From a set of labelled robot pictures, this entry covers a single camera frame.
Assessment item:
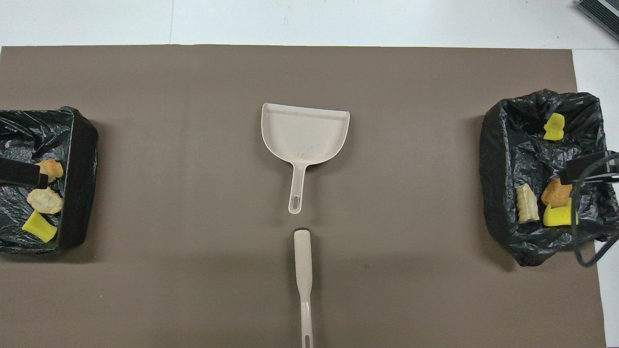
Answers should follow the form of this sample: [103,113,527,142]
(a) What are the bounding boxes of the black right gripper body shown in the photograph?
[563,151,619,183]

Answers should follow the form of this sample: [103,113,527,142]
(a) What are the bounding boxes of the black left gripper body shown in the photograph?
[0,159,49,189]

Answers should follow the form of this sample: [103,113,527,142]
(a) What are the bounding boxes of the striped croissant pastry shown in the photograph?
[35,158,64,183]
[27,188,64,215]
[516,183,540,224]

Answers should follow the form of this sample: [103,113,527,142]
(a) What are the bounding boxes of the brown bread roll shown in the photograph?
[541,178,573,208]

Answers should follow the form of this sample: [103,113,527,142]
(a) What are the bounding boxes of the yellow sponge piece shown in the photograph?
[543,113,565,141]
[543,198,579,227]
[22,211,58,243]

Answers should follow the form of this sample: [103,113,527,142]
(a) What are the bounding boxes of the beige plastic dustpan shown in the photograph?
[261,102,351,215]

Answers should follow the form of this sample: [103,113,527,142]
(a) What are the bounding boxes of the beige hand brush black bristles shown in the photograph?
[294,229,314,348]

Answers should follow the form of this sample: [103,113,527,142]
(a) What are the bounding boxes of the black bag lined bin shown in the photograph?
[0,106,99,255]
[480,89,619,267]

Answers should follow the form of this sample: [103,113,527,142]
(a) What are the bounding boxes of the dark grey ribbed block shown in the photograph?
[576,0,619,42]

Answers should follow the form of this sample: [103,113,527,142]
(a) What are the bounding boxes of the brown table mat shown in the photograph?
[0,45,607,348]

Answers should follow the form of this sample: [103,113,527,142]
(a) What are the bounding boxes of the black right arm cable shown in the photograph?
[570,152,619,267]

